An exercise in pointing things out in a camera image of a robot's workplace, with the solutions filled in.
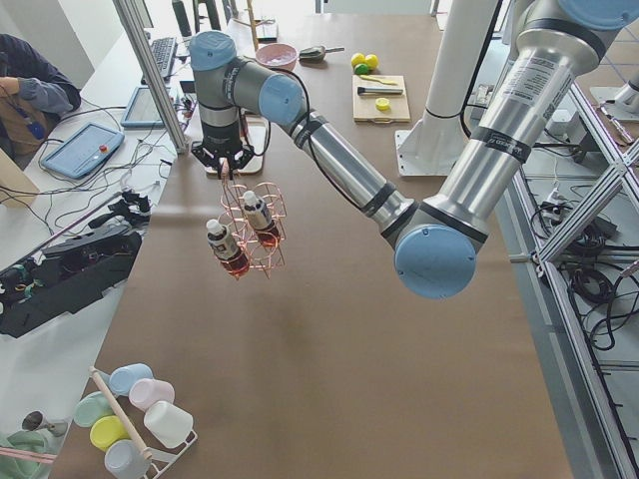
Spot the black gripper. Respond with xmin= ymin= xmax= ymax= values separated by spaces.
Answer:
xmin=191 ymin=122 xmax=255 ymax=171

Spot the copper wire bottle rack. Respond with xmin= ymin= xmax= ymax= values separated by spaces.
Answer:
xmin=218 ymin=175 xmax=287 ymax=277

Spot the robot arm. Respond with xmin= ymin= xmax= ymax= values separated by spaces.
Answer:
xmin=189 ymin=1 xmax=638 ymax=298

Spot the near tea bottle white cap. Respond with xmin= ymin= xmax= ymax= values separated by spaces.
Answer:
xmin=243 ymin=190 xmax=281 ymax=248

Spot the cream rabbit tray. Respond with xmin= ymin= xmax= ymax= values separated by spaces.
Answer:
xmin=193 ymin=115 xmax=271 ymax=178

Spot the blue teach pendant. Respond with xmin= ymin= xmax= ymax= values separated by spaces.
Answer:
xmin=120 ymin=86 xmax=164 ymax=129
xmin=41 ymin=123 xmax=125 ymax=180

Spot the black keyboard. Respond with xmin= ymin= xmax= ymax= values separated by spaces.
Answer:
xmin=150 ymin=37 xmax=178 ymax=83

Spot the pink bowl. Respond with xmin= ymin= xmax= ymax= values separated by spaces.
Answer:
xmin=256 ymin=43 xmax=299 ymax=71

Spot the steel ice scoop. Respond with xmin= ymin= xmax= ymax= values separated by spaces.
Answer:
xmin=299 ymin=45 xmax=345 ymax=63

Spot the bamboo cutting board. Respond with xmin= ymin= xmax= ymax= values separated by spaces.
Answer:
xmin=352 ymin=75 xmax=411 ymax=124

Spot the steel muddler black tip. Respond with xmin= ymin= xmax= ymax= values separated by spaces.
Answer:
xmin=356 ymin=86 xmax=403 ymax=96

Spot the yellow plastic knife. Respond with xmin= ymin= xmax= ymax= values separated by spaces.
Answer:
xmin=359 ymin=75 xmax=398 ymax=86

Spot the upper whole lemon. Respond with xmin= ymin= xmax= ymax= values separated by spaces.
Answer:
xmin=350 ymin=52 xmax=365 ymax=69

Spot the half lemon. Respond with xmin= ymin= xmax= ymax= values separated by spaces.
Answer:
xmin=375 ymin=98 xmax=390 ymax=111

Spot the seated person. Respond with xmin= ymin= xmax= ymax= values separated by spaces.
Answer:
xmin=1 ymin=33 xmax=82 ymax=162

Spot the black equipment pile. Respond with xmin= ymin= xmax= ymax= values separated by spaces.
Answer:
xmin=1 ymin=191 xmax=151 ymax=338

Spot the blue cup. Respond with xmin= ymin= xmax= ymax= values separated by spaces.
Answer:
xmin=109 ymin=363 xmax=154 ymax=396

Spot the pink cup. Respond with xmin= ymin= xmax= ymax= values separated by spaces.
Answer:
xmin=128 ymin=378 xmax=175 ymax=411

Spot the white cup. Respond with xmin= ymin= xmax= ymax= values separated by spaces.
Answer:
xmin=144 ymin=400 xmax=194 ymax=449

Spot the green cup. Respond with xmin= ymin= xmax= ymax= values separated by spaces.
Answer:
xmin=73 ymin=391 xmax=114 ymax=428

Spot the yellow cup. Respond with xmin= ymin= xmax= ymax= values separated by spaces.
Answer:
xmin=89 ymin=415 xmax=130 ymax=452

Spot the grey cup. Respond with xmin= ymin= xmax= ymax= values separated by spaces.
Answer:
xmin=104 ymin=439 xmax=151 ymax=479

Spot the aluminium frame post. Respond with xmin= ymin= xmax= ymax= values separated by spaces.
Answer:
xmin=112 ymin=0 xmax=189 ymax=155

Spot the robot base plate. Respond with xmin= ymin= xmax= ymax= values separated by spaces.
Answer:
xmin=394 ymin=130 xmax=456 ymax=177

